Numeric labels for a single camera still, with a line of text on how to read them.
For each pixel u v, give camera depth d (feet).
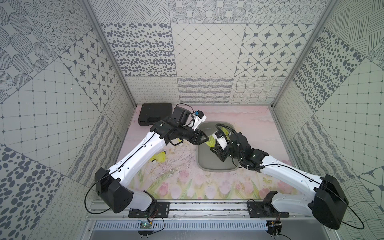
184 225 2.12
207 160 3.01
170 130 1.67
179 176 2.81
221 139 2.27
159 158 3.01
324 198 1.29
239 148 1.95
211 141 2.46
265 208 2.17
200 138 2.09
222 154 2.24
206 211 2.48
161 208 2.41
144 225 2.35
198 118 2.12
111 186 1.27
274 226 2.44
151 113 3.65
